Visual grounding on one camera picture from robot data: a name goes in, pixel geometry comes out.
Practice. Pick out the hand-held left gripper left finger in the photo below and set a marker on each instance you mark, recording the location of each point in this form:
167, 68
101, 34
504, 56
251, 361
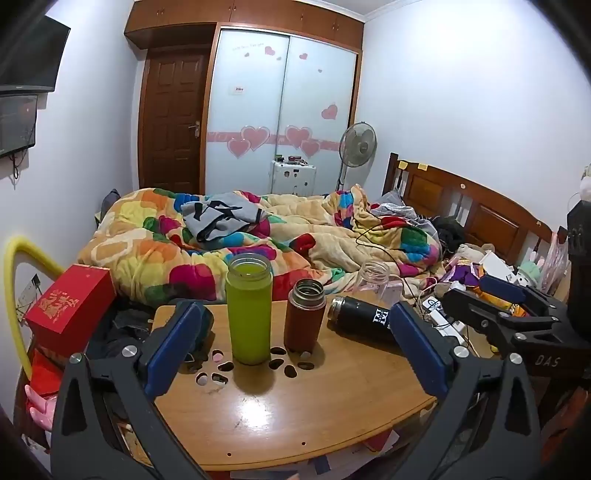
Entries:
175, 341

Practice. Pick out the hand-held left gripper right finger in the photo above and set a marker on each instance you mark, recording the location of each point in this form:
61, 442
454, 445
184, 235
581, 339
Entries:
415, 346

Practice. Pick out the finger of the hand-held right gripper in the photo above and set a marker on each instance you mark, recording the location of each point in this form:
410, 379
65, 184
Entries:
466, 309
501, 287

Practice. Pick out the green cup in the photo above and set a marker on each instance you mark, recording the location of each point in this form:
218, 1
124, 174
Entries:
248, 314

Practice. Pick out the brown steel cup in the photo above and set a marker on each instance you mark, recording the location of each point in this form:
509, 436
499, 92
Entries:
304, 323

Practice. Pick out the white power strip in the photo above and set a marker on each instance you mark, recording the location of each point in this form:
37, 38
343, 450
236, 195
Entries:
443, 323

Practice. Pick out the pink plastic bag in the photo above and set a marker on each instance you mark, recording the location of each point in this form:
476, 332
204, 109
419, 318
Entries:
554, 263

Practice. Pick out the pale green plush toy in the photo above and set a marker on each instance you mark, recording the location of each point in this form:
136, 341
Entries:
530, 273

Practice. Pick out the purple cloth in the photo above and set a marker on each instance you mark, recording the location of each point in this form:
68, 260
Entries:
464, 276

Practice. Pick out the dark clothes pile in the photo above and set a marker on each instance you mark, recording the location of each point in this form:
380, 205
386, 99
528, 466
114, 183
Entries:
120, 332

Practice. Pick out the black bottle with white print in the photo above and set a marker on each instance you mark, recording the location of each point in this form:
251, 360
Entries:
360, 316

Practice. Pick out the clear glass jar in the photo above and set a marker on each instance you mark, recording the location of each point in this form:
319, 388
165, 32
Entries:
375, 281

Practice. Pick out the wooden bed headboard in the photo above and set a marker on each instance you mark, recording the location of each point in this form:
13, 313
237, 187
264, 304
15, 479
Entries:
485, 207

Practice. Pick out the colourful heart blanket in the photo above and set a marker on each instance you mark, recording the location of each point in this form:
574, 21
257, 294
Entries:
152, 244

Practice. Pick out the red box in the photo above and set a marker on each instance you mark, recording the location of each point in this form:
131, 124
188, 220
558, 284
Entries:
69, 304

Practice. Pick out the small wooden table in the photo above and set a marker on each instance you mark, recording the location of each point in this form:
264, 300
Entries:
300, 406

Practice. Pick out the grey pillow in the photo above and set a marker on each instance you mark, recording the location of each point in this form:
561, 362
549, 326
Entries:
392, 201

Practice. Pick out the grey and black garment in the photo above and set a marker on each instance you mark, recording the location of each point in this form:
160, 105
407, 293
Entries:
221, 217

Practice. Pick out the pink rubber glove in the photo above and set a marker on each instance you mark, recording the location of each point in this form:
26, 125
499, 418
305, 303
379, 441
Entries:
41, 408

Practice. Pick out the white cabinet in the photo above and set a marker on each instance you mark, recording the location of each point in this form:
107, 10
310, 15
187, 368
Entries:
293, 180

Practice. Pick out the standing fan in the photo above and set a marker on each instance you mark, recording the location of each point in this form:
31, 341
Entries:
358, 141

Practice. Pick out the brown wooden door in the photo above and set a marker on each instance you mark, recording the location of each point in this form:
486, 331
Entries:
171, 120

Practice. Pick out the wardrobe with heart stickers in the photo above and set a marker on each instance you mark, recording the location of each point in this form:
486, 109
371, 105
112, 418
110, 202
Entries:
281, 92

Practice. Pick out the small dark wall screen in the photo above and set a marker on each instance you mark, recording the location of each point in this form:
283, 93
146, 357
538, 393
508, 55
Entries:
16, 122

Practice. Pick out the black wall television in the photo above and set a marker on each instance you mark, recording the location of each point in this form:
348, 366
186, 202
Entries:
32, 50

